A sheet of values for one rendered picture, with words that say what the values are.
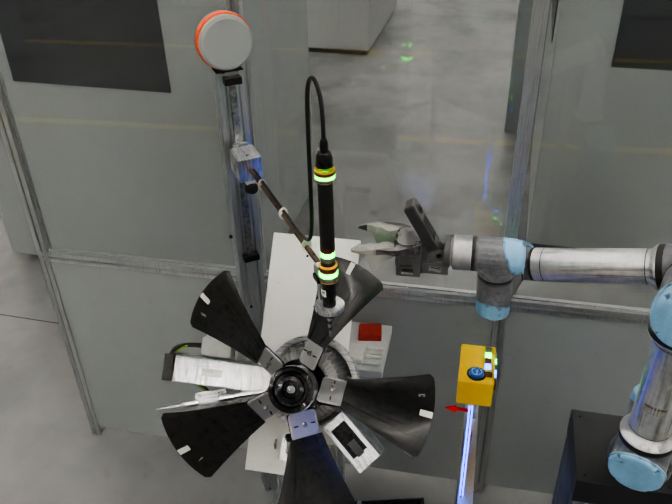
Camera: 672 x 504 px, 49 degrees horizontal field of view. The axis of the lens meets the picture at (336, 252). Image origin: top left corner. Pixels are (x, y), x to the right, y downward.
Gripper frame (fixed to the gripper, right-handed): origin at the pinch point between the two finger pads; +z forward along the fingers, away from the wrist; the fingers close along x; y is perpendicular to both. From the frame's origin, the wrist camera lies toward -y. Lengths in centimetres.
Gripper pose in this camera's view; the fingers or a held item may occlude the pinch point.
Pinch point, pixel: (358, 235)
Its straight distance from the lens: 159.5
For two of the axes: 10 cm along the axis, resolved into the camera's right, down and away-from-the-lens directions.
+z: -9.8, -0.8, 2.0
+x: 2.1, -5.5, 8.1
